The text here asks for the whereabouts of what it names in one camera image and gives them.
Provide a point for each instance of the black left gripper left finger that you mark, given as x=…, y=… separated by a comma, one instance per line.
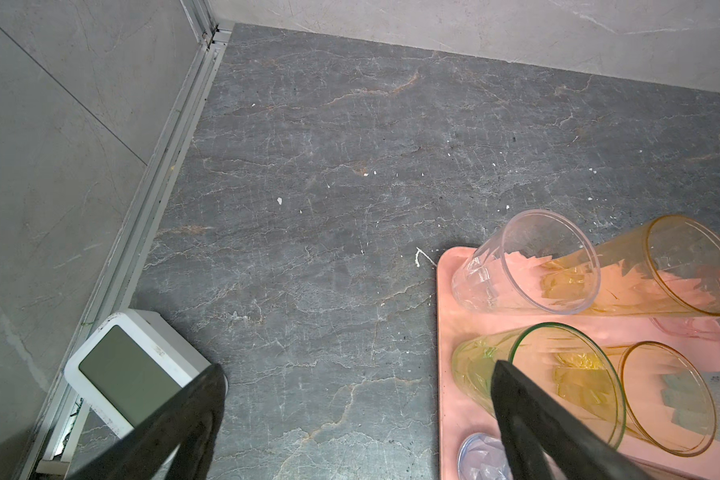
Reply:
x=184, y=428

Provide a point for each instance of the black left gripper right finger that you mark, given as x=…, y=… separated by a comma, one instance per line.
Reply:
x=534, y=429

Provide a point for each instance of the tall blue glass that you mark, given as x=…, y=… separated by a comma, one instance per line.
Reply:
x=482, y=457

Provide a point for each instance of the tall green glass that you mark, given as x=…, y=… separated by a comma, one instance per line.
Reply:
x=561, y=360

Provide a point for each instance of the pink plastic tray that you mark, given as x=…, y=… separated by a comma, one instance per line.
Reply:
x=460, y=416

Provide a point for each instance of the short yellow glass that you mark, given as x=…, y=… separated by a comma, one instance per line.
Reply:
x=668, y=403

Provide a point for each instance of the clear glass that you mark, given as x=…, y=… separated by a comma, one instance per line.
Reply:
x=540, y=262

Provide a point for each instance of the tall yellow glass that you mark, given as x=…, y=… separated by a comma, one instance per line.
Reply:
x=668, y=267

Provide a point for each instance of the white digital clock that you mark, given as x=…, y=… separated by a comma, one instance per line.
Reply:
x=130, y=366

